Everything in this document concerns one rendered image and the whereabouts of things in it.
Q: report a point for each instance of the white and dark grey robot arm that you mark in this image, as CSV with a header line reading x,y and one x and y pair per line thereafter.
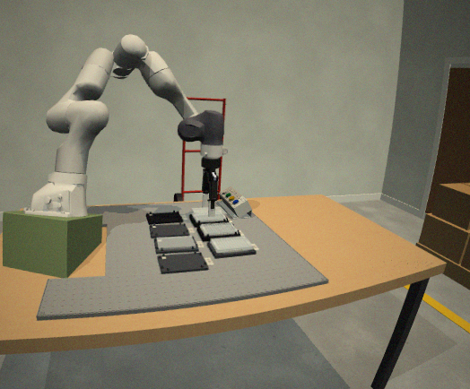
x,y
79,115

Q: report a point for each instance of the beige button panel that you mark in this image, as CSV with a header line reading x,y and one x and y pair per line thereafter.
x,y
236,205

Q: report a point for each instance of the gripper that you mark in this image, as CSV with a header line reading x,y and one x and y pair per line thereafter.
x,y
210,194

